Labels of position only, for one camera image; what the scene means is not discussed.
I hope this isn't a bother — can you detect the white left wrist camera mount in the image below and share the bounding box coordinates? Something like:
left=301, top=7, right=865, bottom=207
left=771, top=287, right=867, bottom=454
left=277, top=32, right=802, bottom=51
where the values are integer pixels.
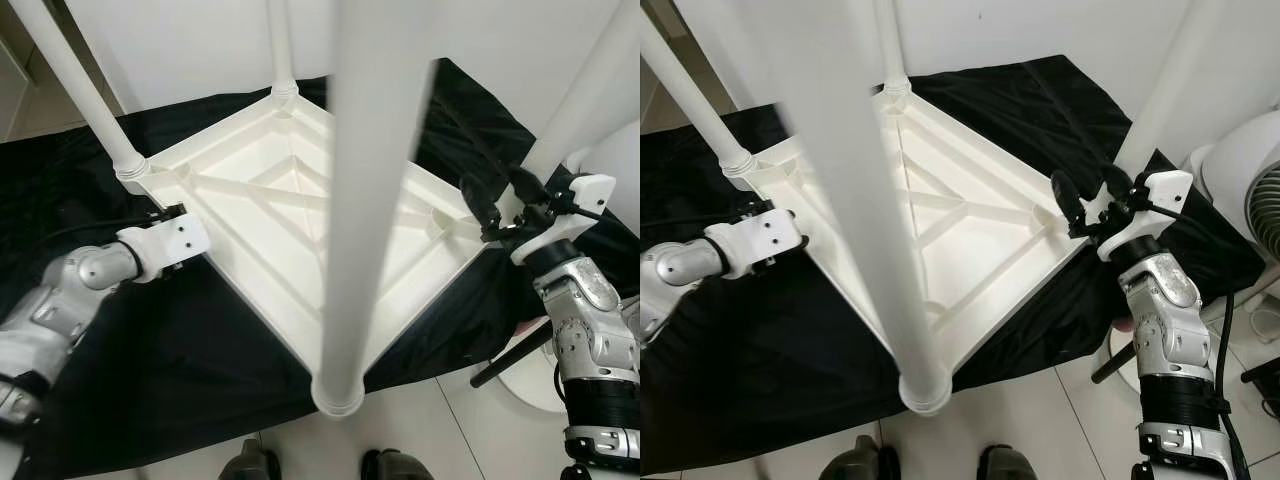
left=705, top=208, right=809, bottom=281
left=118, top=208, right=213, bottom=283

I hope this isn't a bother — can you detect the grey robot left foot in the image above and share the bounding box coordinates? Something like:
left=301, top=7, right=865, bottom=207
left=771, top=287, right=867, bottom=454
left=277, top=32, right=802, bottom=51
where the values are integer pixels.
left=218, top=438, right=281, bottom=480
left=818, top=435, right=901, bottom=480

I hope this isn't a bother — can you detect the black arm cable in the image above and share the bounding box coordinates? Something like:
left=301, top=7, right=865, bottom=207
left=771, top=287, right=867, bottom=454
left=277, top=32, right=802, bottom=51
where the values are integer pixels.
left=30, top=205, right=186, bottom=251
left=1130, top=205, right=1251, bottom=480
left=640, top=205, right=771, bottom=231
left=545, top=200, right=641, bottom=226

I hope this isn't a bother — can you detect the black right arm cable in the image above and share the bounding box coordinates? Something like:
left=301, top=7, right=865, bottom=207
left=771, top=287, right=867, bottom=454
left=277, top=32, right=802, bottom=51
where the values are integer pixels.
left=545, top=200, right=641, bottom=226
left=1130, top=205, right=1251, bottom=480

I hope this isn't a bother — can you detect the white plastic table leg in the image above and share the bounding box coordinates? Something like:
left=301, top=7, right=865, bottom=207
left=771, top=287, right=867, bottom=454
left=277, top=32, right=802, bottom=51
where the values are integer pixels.
left=1110, top=0, right=1231, bottom=186
left=520, top=0, right=641, bottom=191
left=8, top=0, right=153, bottom=196
left=873, top=0, right=911, bottom=106
left=265, top=0, right=301, bottom=111
left=640, top=20, right=756, bottom=186
left=740, top=0, right=954, bottom=416
left=312, top=0, right=441, bottom=418

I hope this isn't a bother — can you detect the black fabric table cover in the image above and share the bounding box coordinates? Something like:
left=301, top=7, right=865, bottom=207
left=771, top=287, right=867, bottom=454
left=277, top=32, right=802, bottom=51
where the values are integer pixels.
left=0, top=58, right=641, bottom=479
left=640, top=55, right=1266, bottom=476

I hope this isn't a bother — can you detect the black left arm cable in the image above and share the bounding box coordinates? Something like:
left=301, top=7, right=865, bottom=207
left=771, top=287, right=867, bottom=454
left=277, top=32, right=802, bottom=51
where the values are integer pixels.
left=30, top=205, right=186, bottom=251
left=640, top=205, right=771, bottom=231

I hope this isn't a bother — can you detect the grey robot right foot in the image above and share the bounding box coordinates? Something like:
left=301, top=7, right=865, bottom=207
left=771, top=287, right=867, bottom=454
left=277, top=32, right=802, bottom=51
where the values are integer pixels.
left=978, top=445, right=1041, bottom=480
left=360, top=448, right=436, bottom=480

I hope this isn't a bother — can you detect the white round fan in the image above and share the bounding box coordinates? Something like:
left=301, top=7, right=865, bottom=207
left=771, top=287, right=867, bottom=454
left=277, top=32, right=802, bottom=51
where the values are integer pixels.
left=500, top=120, right=641, bottom=413
left=1108, top=110, right=1280, bottom=386

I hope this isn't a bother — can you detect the black metal table leg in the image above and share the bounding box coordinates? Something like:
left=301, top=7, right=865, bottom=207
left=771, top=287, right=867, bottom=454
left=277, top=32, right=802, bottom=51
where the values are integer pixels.
left=1090, top=340, right=1141, bottom=386
left=470, top=330, right=556, bottom=389

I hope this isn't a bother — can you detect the grey robot foot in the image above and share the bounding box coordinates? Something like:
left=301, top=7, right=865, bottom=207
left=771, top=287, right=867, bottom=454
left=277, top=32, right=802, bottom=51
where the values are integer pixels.
left=360, top=448, right=436, bottom=480
left=818, top=435, right=901, bottom=480
left=218, top=438, right=281, bottom=480
left=978, top=445, right=1041, bottom=480

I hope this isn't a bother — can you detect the white plastic table top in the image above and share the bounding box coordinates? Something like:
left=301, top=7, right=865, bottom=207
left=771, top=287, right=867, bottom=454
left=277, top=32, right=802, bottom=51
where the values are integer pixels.
left=130, top=85, right=511, bottom=376
left=745, top=85, right=1091, bottom=376

